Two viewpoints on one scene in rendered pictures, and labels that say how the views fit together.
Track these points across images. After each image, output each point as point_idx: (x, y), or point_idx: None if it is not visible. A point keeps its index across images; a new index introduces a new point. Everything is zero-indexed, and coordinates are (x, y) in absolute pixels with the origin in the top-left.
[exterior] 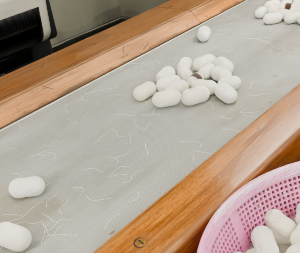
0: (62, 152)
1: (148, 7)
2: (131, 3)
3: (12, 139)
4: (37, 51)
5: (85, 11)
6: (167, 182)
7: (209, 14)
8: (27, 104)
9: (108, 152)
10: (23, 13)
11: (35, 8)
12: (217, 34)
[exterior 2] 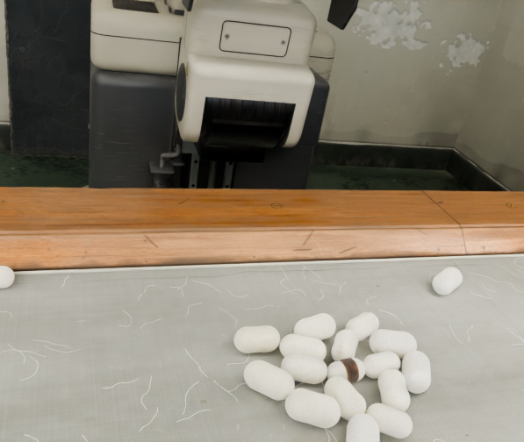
0: (46, 374)
1: (492, 153)
2: (474, 138)
3: (31, 299)
4: (290, 150)
5: (411, 120)
6: None
7: (491, 247)
8: (104, 252)
9: (95, 425)
10: (272, 103)
11: (290, 103)
12: (470, 293)
